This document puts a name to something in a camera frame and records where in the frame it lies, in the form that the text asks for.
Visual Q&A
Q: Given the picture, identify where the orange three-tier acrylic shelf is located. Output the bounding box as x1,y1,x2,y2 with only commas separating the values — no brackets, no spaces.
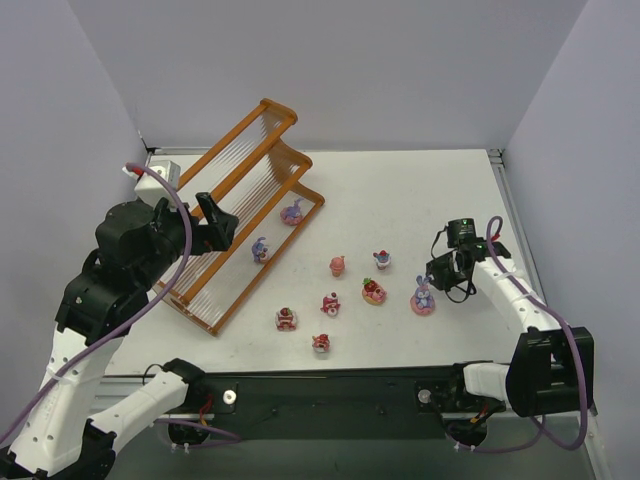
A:
154,97,326,339

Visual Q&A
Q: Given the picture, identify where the red strawberry cake toy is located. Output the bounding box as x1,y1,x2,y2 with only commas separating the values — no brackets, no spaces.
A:
275,307,298,331

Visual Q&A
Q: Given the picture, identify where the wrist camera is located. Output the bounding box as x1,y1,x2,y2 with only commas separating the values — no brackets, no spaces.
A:
486,215,504,243
122,160,181,208

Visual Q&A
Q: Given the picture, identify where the blue cupcake toy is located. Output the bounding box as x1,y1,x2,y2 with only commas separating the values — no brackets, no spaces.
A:
373,250,391,270

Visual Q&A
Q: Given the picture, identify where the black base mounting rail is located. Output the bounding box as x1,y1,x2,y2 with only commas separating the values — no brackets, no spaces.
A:
173,366,506,440

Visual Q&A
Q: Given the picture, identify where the pink ice cream toy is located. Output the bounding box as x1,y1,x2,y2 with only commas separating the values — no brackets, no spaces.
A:
329,256,346,278

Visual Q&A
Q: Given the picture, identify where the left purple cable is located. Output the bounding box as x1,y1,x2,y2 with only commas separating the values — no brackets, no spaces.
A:
0,162,194,446

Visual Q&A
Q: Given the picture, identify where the pink bear cupcake toy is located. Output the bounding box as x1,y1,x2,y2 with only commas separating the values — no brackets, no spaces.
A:
312,334,331,354

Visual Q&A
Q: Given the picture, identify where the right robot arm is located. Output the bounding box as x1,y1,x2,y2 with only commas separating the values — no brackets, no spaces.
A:
426,218,594,417

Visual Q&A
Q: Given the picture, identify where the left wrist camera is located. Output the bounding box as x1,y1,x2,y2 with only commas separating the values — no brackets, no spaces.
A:
122,160,181,208

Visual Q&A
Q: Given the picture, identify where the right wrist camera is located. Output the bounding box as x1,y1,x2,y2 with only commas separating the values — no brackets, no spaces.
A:
486,215,504,243

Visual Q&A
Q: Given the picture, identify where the purple bunny sitting donut toy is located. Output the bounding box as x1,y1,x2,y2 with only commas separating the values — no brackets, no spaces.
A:
410,275,435,316

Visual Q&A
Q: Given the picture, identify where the small purple bunny toy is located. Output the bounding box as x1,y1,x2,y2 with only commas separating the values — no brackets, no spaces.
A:
251,236,271,264

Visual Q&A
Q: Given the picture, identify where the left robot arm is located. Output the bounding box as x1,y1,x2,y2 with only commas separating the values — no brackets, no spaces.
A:
1,192,239,479

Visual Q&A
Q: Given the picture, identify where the strawberry bear donut toy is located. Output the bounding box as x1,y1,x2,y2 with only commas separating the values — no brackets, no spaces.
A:
361,278,387,305

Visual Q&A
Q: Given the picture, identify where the pink bear cake toy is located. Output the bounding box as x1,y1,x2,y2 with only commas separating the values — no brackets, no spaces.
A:
320,292,341,318

